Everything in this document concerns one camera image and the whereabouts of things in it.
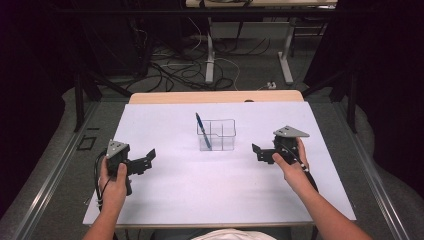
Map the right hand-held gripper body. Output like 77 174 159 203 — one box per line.
272 125 310 166

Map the blue pen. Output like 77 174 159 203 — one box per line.
195 112 213 150

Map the black metal stand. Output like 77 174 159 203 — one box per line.
73 66 133 133
301 66 358 134

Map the white desk frame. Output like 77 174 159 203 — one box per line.
184 0 338 85

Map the person's white shirt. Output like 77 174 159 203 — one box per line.
191 228 278 240

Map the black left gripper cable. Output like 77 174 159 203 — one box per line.
94 151 108 213

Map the tangle of black floor cables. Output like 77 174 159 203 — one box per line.
133 36 271 93

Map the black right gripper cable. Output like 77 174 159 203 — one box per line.
285 145 320 194

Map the person's left hand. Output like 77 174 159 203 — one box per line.
99 156 128 208

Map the clear plastic organizer box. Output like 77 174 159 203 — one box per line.
196 118 237 152

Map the white cable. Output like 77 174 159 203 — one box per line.
188 16 242 92

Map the dark curtain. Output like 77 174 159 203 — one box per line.
304 0 424 198
0 0 88 218

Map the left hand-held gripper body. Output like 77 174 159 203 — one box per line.
105 139 142 197

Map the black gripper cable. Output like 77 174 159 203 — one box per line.
285 145 320 194
94 151 108 213

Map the metal floor rail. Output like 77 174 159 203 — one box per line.
333 102 405 240
13 101 101 240

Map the person's right hand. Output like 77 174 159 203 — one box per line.
271 137 312 194

